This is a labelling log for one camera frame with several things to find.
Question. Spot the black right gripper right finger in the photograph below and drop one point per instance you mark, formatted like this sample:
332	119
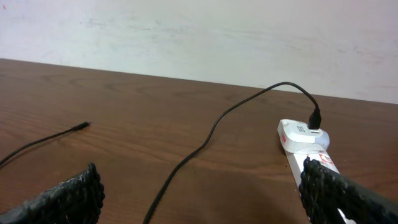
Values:
329	197

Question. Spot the white USB charger adapter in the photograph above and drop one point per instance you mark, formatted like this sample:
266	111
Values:
296	138

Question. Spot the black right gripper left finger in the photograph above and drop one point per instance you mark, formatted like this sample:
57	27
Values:
76	200

